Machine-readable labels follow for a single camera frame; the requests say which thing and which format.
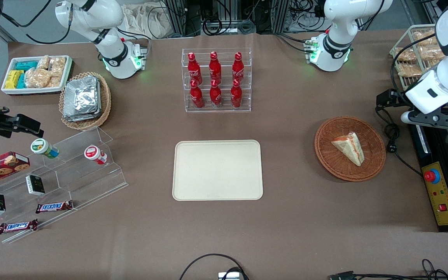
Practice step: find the aluminium profile frame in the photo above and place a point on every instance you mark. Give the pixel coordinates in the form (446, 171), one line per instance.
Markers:
(176, 15)
(279, 13)

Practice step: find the Snickers chocolate bar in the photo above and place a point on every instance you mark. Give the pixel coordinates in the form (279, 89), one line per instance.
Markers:
(54, 206)
(18, 226)

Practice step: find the wrapped bread packet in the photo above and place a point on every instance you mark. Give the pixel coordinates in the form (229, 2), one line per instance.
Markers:
(408, 70)
(405, 55)
(430, 52)
(424, 37)

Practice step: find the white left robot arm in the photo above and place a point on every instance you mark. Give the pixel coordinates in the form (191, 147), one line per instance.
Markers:
(336, 23)

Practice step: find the yellow emergency stop box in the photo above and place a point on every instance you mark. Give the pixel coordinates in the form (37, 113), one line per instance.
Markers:
(443, 194)

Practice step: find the clear acrylic bottle rack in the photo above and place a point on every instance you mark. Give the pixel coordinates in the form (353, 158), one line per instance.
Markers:
(224, 109)

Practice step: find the white rectangular snack bin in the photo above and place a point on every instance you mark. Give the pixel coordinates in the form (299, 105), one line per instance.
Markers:
(33, 91)

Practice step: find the red lidded yogurt cup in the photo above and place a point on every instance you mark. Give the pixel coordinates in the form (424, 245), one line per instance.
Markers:
(93, 153)

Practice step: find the green lidded yogurt cup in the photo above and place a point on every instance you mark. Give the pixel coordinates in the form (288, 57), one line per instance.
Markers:
(43, 147)

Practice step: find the oval tan wicker basket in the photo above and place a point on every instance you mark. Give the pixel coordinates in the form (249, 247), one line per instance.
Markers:
(105, 105)

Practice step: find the red cola bottle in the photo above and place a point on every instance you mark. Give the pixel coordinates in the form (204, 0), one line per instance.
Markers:
(236, 96)
(215, 96)
(196, 97)
(238, 68)
(215, 68)
(194, 70)

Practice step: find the small silver device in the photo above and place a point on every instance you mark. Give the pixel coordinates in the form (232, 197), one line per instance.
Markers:
(228, 276)

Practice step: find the silver foil pouch stack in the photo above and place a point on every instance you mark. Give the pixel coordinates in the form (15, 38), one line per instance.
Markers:
(81, 97)

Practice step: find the triangular wrapped sandwich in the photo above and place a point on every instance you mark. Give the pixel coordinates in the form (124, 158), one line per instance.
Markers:
(350, 147)

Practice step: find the teal snack packet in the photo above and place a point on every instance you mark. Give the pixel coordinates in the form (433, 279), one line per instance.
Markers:
(21, 81)
(26, 65)

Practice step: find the black side equipment frame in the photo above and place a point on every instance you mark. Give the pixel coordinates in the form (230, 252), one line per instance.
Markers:
(420, 144)

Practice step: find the clear acrylic stepped shelf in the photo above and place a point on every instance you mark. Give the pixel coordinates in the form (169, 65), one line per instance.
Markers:
(84, 182)

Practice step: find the red tartan cookie box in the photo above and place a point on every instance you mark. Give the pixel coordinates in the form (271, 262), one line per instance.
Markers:
(2, 169)

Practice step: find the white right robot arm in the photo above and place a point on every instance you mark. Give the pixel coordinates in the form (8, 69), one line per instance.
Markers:
(91, 15)

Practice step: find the rice cracker snack bag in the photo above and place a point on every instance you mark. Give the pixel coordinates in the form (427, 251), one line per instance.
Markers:
(37, 77)
(58, 66)
(55, 81)
(43, 62)

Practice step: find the beige plastic tray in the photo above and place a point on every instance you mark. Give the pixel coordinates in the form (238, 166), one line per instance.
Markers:
(217, 170)

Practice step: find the white cloth bag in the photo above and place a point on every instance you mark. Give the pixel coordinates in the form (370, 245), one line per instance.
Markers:
(146, 19)

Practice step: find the yellow snack packet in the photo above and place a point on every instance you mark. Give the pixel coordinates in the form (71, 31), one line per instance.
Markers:
(13, 79)

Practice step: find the round brown wicker basket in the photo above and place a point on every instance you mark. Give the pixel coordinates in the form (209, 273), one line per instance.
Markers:
(329, 155)

